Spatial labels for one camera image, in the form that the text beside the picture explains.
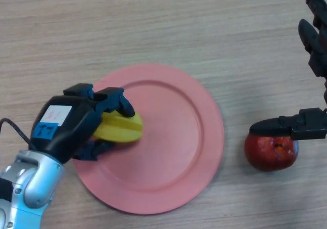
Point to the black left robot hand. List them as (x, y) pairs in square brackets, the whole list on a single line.
[(69, 126)]

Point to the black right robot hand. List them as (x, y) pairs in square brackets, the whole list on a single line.
[(310, 126)]

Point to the yellow starfruit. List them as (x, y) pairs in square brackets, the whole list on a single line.
[(122, 129)]

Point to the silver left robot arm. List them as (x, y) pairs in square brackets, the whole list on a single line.
[(28, 185)]

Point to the pink round plate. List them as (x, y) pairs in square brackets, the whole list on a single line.
[(163, 149)]

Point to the red apple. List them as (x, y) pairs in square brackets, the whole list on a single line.
[(268, 152)]

